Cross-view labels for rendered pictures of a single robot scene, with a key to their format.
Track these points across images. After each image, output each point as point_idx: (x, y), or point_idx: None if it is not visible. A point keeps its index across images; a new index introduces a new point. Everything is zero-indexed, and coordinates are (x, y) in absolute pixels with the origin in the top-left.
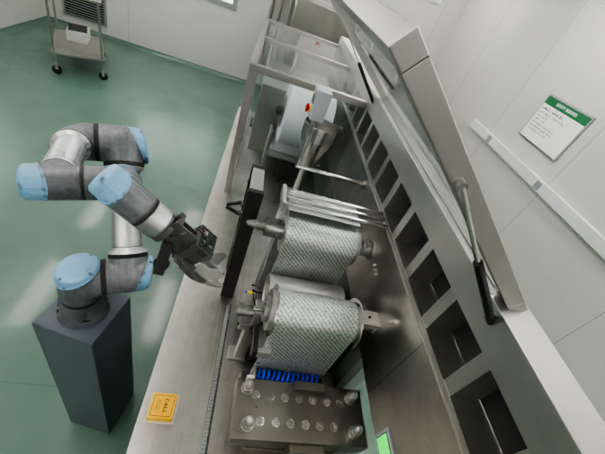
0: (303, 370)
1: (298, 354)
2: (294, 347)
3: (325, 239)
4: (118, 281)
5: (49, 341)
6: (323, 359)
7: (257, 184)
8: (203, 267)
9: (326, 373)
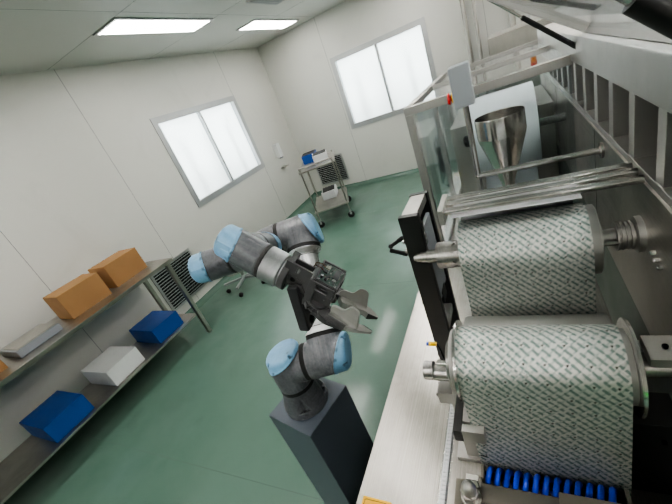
0: (577, 475)
1: (539, 436)
2: (521, 420)
3: (523, 238)
4: (314, 361)
5: (287, 436)
6: (601, 449)
7: (410, 209)
8: (336, 308)
9: (663, 496)
